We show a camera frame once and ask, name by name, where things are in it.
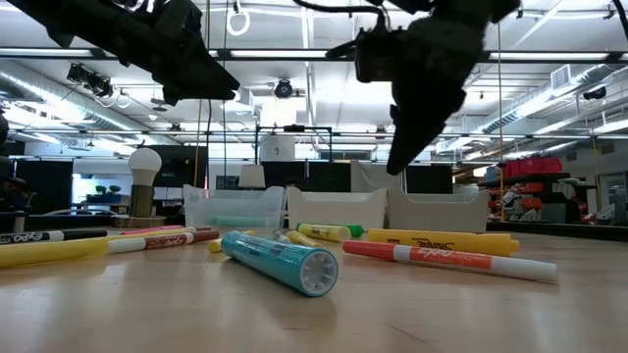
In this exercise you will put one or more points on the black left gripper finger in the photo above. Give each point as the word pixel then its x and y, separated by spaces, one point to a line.
pixel 196 95
pixel 196 68

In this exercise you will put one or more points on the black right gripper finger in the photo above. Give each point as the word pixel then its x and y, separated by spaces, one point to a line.
pixel 441 132
pixel 422 117

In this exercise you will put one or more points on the large orange-yellow Sharpie highlighter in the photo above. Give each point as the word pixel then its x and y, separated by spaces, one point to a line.
pixel 441 240

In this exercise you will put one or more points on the orange Expo marker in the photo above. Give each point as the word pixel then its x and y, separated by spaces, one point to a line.
pixel 441 259

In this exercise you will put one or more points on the slim yellow marker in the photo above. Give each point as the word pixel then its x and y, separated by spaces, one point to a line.
pixel 172 232

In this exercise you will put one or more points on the pink highlighter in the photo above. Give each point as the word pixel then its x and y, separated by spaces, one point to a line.
pixel 152 229

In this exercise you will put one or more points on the red Expo marker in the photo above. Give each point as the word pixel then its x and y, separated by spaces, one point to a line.
pixel 162 241

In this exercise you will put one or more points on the black Expo marker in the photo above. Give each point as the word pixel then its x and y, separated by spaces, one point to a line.
pixel 83 234

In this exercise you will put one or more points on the thick teal marker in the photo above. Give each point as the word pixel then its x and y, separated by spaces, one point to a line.
pixel 275 260

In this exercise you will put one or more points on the long yellow highlighter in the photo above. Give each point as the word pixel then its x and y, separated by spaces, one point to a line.
pixel 49 251

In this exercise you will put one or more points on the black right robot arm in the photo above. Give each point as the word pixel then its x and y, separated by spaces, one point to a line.
pixel 466 7

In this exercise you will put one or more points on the black panel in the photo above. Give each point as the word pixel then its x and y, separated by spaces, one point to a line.
pixel 429 179
pixel 181 166
pixel 44 186
pixel 319 176

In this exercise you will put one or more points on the pale grey plastic bin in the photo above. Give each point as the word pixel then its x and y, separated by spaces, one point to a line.
pixel 436 211

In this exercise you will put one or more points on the grey cloth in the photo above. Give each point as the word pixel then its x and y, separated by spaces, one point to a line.
pixel 370 179

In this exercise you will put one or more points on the long ceiling light bar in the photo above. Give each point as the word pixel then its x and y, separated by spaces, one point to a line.
pixel 279 54

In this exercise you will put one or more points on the white light bulb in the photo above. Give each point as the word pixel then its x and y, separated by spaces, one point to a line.
pixel 144 164

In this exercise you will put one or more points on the black ceiling light cluster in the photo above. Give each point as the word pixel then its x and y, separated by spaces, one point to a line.
pixel 90 81

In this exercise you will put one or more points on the dark storage shelf unit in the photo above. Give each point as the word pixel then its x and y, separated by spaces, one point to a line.
pixel 520 181

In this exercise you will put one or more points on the white box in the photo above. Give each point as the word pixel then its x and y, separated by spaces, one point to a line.
pixel 277 147

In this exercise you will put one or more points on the white lampshade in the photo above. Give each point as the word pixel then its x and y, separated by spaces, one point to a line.
pixel 252 177

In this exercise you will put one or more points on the red storage bins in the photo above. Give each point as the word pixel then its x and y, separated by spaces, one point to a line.
pixel 535 166

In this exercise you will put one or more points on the translucent plastic bin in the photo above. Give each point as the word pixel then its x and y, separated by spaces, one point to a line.
pixel 230 203

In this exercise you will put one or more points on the wooden bulb base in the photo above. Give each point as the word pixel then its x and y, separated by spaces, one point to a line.
pixel 141 201

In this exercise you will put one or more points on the white plastic bin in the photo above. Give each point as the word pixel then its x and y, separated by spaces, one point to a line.
pixel 336 208

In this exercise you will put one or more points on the green potted plants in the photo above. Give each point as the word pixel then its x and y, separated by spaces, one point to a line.
pixel 108 189

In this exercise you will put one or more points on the white cup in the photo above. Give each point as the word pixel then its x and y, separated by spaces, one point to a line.
pixel 19 223

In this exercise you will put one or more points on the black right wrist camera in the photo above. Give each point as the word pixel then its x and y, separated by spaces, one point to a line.
pixel 380 56

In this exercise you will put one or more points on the black overhead camera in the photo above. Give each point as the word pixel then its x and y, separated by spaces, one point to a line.
pixel 283 89

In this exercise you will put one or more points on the black aluminium table frame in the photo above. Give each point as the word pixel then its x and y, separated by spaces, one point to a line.
pixel 564 230

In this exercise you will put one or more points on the black dome camera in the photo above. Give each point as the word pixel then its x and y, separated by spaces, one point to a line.
pixel 595 93

